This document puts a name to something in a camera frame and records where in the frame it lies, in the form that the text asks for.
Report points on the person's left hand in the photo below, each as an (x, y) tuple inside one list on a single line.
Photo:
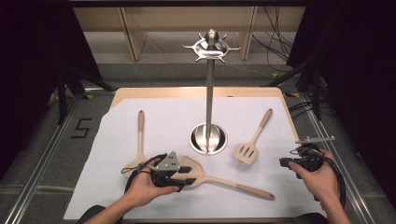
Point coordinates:
[(143, 189)]

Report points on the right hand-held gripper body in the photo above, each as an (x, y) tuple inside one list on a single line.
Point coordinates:
[(311, 160)]

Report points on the black curtain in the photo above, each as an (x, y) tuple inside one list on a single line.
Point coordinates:
[(367, 77), (25, 77)]

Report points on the beige slotted spatula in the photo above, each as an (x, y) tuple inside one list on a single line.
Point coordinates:
[(266, 118)]

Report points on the white paper sheet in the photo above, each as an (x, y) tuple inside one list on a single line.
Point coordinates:
[(174, 118)]

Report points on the person's right hand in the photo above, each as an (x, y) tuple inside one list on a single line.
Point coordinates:
[(322, 183)]

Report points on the aluminium floor rail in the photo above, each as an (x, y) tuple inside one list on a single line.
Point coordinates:
[(358, 199), (31, 186)]

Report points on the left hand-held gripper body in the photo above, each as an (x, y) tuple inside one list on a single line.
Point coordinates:
[(168, 163)]

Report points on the beige perforated skimmer spoon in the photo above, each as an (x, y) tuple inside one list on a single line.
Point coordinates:
[(140, 130)]

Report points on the black metal stand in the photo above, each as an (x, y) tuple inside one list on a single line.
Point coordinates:
[(62, 102), (317, 93)]

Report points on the light wooden desk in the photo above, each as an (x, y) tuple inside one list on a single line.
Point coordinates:
[(186, 18)]

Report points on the steel utensil stand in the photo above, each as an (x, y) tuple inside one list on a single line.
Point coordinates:
[(210, 93)]

